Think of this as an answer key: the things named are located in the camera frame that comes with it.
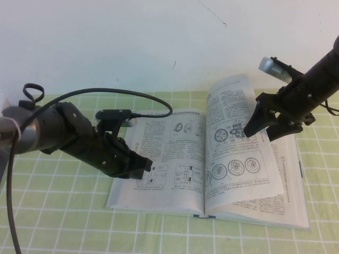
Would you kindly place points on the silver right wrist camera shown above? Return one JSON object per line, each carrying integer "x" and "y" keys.
{"x": 272, "y": 70}

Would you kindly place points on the dark grey object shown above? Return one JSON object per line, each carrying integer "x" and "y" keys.
{"x": 2, "y": 169}

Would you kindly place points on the green white checked tablecloth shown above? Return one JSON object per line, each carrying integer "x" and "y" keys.
{"x": 66, "y": 211}

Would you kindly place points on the book with diagrams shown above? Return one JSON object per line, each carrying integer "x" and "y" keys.
{"x": 185, "y": 148}

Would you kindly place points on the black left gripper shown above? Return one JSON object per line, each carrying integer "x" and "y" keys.
{"x": 108, "y": 153}

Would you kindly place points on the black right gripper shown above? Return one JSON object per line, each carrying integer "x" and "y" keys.
{"x": 294, "y": 105}

